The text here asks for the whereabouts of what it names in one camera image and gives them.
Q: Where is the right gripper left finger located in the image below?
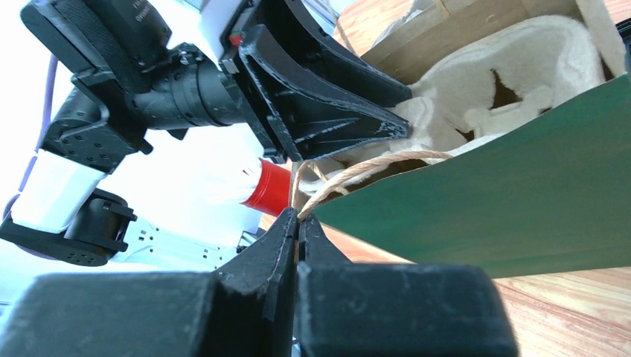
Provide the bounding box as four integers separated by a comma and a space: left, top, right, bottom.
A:
1, 208, 299, 356

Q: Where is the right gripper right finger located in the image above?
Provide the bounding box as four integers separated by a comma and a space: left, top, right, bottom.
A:
296, 214, 519, 356

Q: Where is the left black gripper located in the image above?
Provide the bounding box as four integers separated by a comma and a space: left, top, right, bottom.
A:
130, 0, 411, 163

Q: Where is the green paper bag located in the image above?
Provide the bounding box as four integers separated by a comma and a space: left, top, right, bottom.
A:
290, 0, 631, 280

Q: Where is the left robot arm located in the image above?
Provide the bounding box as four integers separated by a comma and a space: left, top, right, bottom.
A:
1, 1, 412, 267

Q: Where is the red cup holder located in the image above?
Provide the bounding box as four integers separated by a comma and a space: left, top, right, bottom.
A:
241, 158, 291, 216

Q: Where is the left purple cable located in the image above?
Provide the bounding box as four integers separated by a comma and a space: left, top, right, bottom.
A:
2, 53, 60, 222

